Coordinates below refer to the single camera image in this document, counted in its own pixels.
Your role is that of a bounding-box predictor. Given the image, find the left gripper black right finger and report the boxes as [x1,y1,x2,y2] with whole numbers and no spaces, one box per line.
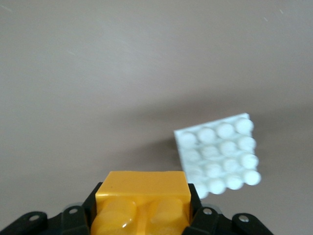
[180,183,274,235]

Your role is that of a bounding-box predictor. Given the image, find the yellow two-stud block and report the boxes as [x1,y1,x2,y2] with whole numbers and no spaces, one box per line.
[90,170,191,235]

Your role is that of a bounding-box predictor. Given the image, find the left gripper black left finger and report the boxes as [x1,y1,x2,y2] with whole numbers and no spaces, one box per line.
[0,182,104,235]

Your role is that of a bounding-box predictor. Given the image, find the brown paper table cover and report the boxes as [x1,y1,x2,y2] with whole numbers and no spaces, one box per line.
[0,0,313,235]

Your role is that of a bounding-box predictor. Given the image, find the white studded base plate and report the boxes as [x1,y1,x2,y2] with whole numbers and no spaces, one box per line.
[173,112,262,200]

